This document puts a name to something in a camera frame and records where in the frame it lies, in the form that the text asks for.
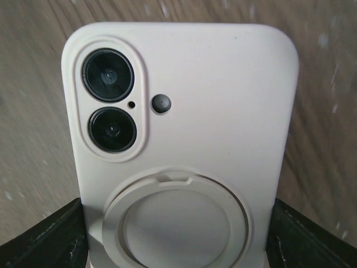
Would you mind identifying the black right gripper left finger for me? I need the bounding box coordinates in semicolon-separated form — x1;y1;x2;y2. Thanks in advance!
1;198;89;267

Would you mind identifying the beige phone case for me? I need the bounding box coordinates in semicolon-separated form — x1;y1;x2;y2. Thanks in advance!
61;22;299;267

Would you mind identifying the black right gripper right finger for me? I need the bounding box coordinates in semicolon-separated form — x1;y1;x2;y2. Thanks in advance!
266;198;356;267

